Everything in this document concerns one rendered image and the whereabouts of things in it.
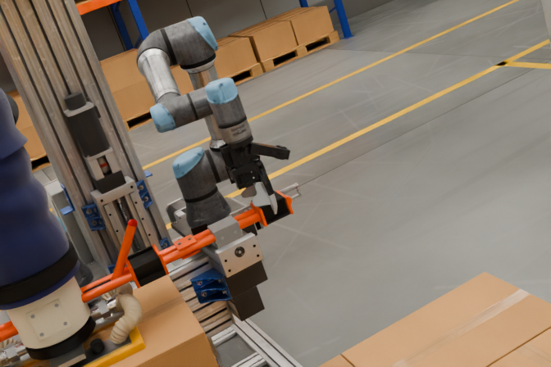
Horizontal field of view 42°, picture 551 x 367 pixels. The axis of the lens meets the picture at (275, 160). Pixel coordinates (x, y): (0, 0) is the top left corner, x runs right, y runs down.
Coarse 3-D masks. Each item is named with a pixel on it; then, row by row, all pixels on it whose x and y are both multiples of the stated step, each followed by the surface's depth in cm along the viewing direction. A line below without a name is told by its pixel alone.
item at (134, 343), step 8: (136, 328) 174; (128, 336) 171; (136, 336) 171; (96, 344) 168; (104, 344) 171; (112, 344) 170; (120, 344) 169; (128, 344) 168; (136, 344) 167; (144, 344) 168; (88, 352) 170; (96, 352) 168; (104, 352) 168; (112, 352) 167; (120, 352) 166; (128, 352) 167; (80, 360) 168; (88, 360) 166; (96, 360) 166; (104, 360) 165; (112, 360) 166
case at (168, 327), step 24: (144, 288) 198; (168, 288) 193; (144, 312) 185; (168, 312) 181; (192, 312) 177; (96, 336) 182; (144, 336) 173; (168, 336) 170; (192, 336) 166; (48, 360) 178; (120, 360) 166; (144, 360) 163; (168, 360) 165; (192, 360) 167; (216, 360) 169
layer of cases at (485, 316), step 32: (480, 288) 242; (512, 288) 236; (416, 320) 237; (448, 320) 231; (480, 320) 226; (512, 320) 221; (544, 320) 216; (352, 352) 231; (384, 352) 226; (416, 352) 221; (448, 352) 216; (480, 352) 212; (512, 352) 207; (544, 352) 203
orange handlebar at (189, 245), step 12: (240, 216) 187; (252, 216) 184; (240, 228) 183; (180, 240) 183; (192, 240) 181; (204, 240) 181; (168, 252) 182; (180, 252) 179; (192, 252) 180; (108, 276) 178; (120, 276) 176; (84, 288) 176; (96, 288) 174; (108, 288) 174; (84, 300) 172; (12, 324) 172; (0, 336) 167; (12, 336) 168
